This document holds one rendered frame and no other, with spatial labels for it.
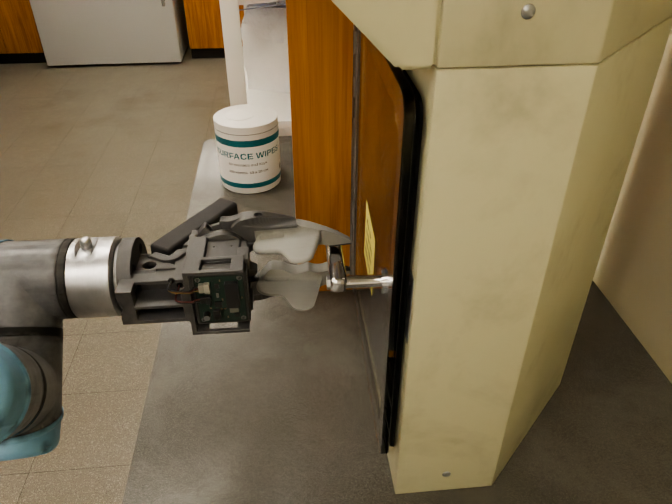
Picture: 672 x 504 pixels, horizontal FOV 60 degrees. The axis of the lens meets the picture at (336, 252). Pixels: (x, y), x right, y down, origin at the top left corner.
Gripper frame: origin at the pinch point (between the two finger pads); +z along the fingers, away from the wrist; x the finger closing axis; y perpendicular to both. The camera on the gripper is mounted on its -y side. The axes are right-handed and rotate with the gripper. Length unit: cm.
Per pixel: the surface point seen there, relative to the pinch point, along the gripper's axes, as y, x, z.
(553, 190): 10.5, 11.8, 15.5
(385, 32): 10.6, 23.6, 2.1
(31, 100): -396, -120, -194
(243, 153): -60, -16, -13
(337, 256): 2.2, 1.0, -0.1
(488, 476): 10.5, -23.9, 16.0
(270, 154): -62, -18, -8
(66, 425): -83, -120, -80
